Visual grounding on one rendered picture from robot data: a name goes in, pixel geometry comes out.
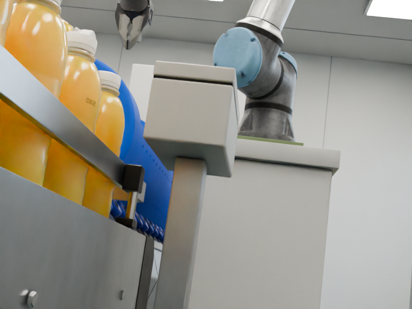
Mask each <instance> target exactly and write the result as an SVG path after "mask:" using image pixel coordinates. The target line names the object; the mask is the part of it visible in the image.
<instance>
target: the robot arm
mask: <svg viewBox="0 0 412 309"><path fill-rule="evenodd" d="M294 1H295V0H254V1H253V3H252V5H251V7H250V10H249V12H248V15H247V16H246V18H245V19H242V20H240V21H237V22H236V24H235V27H234V28H232V29H229V30H227V33H224V34H222V35H221V37H220V38H219V39H218V41H217V43H216V45H215V48H214V51H213V63H214V66H218V67H231V68H234V69H235V72H236V79H237V89H238V90H239V91H240V92H242V93H243V94H244V95H245V96H246V100H245V109H244V114H243V118H242V120H241V122H240V124H239V126H238V133H237V135H242V136H248V137H258V138H264V139H274V140H284V141H290V142H296V138H295V135H294V130H293V126H292V110H293V104H294V94H295V88H296V80H297V63H296V61H295V59H294V58H293V57H292V56H291V55H289V54H288V53H286V52H281V48H282V46H283V39H282V36H281V31H282V29H283V26H284V24H285V22H286V20H287V17H288V15H289V13H290V11H291V8H292V6H293V4H294ZM153 10H154V7H153V4H152V2H151V0H121V1H120V3H117V8H116V11H115V20H116V25H117V28H118V32H119V35H120V39H121V42H122V44H123V46H124V47H125V49H126V50H130V49H131V48H132V47H133V46H134V45H135V44H136V43H137V42H138V43H140V42H141V40H142V32H143V29H144V27H146V25H147V24H148V23H149V24H150V26H151V21H152V17H153ZM150 18H151V19H150ZM131 24H133V29H132V31H131V36H130V38H129V40H128V35H129V33H128V28H129V27H130V25H131Z"/></svg>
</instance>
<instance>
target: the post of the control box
mask: <svg viewBox="0 0 412 309"><path fill-rule="evenodd" d="M206 176H207V163H206V162H205V160H204V159H196V158H185V157H179V156H178V157H176V158H175V166H174V174H173V179H172V187H171V192H170V199H169V208H168V212H167V220H166V228H165V233H164V241H163V245H162V253H161V261H160V266H159V274H158V282H157V287H156V294H155V299H154V307H153V309H188V307H189V298H190V293H191V285H192V280H193V271H194V262H195V257H196V248H197V240H198V235H199V226H200V218H201V213H202V204H203V199H204V190H205V181H206Z"/></svg>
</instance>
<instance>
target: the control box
mask: <svg viewBox="0 0 412 309"><path fill-rule="evenodd" d="M153 75H154V76H153V79H152V83H151V90H150V97H149V102H148V109H147V116H146V121H145V128H144V132H143V138H144V139H145V140H146V142H147V143H148V144H149V146H150V147H151V149H152V150H153V151H154V153H155V154H156V155H157V157H158V158H159V159H160V161H161V162H162V163H163V164H164V166H165V167H166V169H167V170H170V171H174V166H175V158H176V157H178V156H179V157H185V158H196V159H204V160H205V162H206V163H207V175H212V176H218V177H228V178H231V176H232V172H233V167H234V158H235V148H236V143H237V133H238V124H239V119H240V112H239V104H238V92H237V79H236V72H235V69H234V68H231V67H218V66H206V65H199V64H187V63H175V62H168V61H155V63H154V70H153Z"/></svg>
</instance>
